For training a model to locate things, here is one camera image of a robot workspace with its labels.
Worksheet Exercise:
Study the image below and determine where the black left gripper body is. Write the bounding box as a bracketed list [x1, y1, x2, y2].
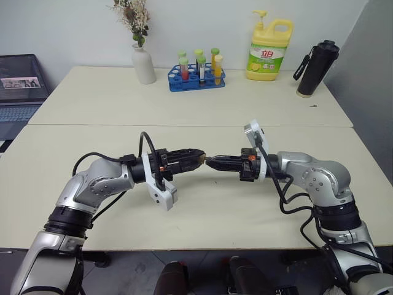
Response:
[149, 148, 175, 183]

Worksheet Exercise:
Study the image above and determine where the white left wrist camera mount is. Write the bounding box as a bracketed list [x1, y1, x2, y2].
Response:
[142, 152, 179, 212]

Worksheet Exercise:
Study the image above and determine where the dark rounded shape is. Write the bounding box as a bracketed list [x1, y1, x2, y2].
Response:
[152, 260, 190, 295]
[226, 256, 268, 295]

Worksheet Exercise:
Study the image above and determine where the yellow-capped tube orange liquid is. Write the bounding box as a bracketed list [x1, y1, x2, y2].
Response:
[213, 54, 224, 85]

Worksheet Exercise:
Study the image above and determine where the white ceramic vase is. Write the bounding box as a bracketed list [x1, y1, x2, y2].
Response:
[131, 43, 157, 85]

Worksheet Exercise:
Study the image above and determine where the black tumbler with strap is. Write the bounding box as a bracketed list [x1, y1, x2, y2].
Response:
[293, 39, 341, 99]

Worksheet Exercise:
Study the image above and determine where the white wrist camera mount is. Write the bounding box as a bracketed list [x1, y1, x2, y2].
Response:
[243, 119, 271, 182]
[142, 152, 179, 212]

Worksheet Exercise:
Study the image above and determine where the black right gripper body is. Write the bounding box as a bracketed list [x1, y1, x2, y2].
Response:
[238, 147, 262, 183]

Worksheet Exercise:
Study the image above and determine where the blue test tube rack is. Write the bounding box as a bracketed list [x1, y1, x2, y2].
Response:
[167, 63, 227, 93]

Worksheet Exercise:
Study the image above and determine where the grey laptop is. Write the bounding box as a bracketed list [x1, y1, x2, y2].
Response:
[0, 54, 53, 154]

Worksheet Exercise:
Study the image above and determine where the green-capped tube white label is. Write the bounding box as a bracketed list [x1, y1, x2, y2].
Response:
[196, 55, 207, 84]

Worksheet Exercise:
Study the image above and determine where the black table caster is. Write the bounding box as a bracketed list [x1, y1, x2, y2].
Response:
[93, 251, 112, 267]

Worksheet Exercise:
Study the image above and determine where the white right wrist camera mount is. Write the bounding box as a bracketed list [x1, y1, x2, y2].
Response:
[243, 119, 271, 182]

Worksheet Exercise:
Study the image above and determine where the yellow dish soap bottle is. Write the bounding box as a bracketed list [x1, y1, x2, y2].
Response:
[244, 9, 295, 82]

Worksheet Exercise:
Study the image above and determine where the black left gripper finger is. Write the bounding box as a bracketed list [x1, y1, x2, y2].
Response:
[171, 159, 204, 174]
[171, 148, 205, 161]

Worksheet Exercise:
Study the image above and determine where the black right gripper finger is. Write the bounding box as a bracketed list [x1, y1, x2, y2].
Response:
[206, 160, 243, 178]
[211, 155, 244, 166]

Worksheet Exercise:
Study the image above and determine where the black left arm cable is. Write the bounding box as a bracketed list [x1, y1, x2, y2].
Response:
[72, 131, 168, 230]

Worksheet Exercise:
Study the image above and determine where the green-capped tube red liquid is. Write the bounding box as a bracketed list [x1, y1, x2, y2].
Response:
[179, 57, 190, 81]

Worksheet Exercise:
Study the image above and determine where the dried flower bouquet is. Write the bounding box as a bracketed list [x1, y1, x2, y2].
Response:
[111, 0, 153, 49]

